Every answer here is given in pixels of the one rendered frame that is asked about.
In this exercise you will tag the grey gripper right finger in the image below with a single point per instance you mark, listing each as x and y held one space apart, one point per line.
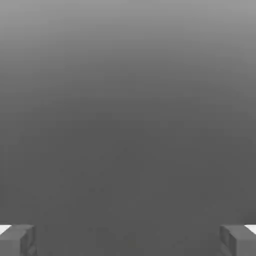
242 241

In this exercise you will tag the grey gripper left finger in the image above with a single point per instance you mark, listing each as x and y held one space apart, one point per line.
14 241

